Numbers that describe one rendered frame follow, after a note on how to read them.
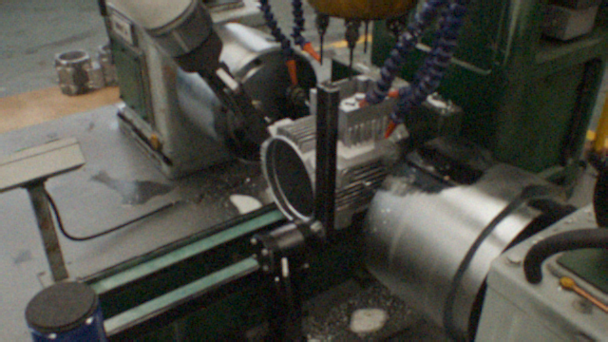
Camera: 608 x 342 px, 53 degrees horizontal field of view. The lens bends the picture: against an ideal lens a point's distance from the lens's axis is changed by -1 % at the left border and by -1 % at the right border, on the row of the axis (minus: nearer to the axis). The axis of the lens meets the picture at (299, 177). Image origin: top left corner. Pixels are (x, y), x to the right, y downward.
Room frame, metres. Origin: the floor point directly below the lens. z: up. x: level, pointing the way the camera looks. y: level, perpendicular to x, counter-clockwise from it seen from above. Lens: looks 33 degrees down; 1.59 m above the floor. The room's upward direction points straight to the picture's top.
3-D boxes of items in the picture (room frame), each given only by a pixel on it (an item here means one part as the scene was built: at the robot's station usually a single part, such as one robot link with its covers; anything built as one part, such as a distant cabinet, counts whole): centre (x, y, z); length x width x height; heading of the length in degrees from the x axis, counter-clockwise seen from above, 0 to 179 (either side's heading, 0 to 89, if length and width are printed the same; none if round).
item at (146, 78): (1.42, 0.28, 0.99); 0.35 x 0.31 x 0.37; 35
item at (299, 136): (0.94, -0.06, 1.02); 0.20 x 0.19 x 0.19; 125
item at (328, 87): (0.75, -0.04, 1.12); 0.04 x 0.03 x 0.26; 125
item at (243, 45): (1.22, 0.14, 1.04); 0.37 x 0.25 x 0.25; 35
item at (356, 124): (0.96, -0.10, 1.11); 0.12 x 0.11 x 0.07; 125
